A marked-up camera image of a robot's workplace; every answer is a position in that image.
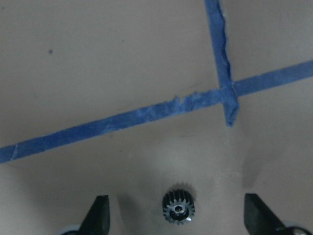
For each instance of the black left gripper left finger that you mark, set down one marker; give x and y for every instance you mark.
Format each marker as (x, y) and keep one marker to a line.
(97, 221)

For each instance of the small black bearing gear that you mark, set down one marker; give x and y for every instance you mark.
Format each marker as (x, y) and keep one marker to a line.
(178, 204)

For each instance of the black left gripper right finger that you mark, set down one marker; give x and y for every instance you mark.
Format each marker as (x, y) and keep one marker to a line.
(260, 220)

